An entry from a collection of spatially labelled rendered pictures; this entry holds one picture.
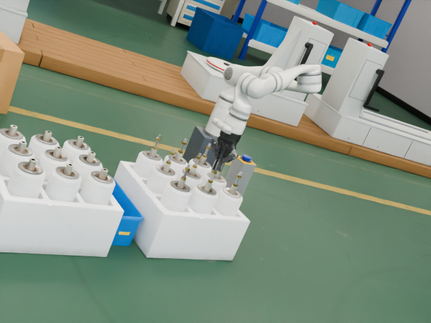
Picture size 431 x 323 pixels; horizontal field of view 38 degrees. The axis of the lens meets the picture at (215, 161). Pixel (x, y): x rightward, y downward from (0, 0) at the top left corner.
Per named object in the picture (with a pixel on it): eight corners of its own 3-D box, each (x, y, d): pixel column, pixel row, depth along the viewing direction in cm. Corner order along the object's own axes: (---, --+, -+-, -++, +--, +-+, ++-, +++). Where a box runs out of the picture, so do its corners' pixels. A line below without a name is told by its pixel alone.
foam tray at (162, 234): (104, 200, 244) (120, 160, 239) (185, 207, 268) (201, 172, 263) (146, 257, 216) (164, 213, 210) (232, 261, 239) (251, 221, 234)
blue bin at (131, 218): (76, 200, 235) (86, 173, 231) (102, 203, 241) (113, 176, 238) (106, 246, 213) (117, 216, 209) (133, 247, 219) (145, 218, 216)
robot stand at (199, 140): (171, 183, 288) (195, 125, 279) (198, 189, 294) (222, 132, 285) (179, 197, 276) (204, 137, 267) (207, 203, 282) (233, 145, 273)
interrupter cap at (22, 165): (14, 161, 186) (15, 159, 186) (38, 165, 191) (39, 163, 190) (20, 173, 181) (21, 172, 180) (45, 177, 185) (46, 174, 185)
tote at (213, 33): (184, 37, 700) (196, 6, 689) (215, 47, 721) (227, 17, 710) (201, 50, 660) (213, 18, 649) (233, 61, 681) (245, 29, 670)
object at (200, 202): (205, 238, 231) (224, 197, 226) (185, 239, 225) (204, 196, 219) (191, 225, 238) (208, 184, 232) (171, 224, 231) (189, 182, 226)
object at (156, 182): (165, 218, 234) (183, 177, 228) (147, 220, 226) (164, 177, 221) (149, 205, 239) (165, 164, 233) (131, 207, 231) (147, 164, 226)
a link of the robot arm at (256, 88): (257, 83, 206) (285, 79, 215) (239, 73, 211) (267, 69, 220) (253, 102, 209) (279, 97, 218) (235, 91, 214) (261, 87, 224)
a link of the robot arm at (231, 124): (209, 122, 216) (216, 106, 214) (231, 125, 224) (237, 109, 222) (226, 134, 210) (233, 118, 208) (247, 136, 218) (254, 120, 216)
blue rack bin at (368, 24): (340, 20, 796) (347, 5, 789) (363, 29, 813) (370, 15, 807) (362, 31, 754) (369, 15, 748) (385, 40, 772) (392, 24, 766)
